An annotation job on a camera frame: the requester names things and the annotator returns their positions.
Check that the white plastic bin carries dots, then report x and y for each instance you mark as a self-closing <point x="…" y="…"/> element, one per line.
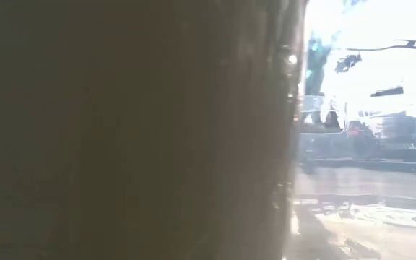
<point x="121" y="137"/>

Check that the person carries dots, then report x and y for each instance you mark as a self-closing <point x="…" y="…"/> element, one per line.
<point x="332" y="121"/>

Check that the dark ceiling fixture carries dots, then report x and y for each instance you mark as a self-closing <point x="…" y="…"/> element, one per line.
<point x="347" y="62"/>

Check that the clear plastic box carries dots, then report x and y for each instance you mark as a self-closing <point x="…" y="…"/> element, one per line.
<point x="367" y="216"/>

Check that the dark computer monitor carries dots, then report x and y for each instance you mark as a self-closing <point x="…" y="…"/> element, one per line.
<point x="401" y="130"/>

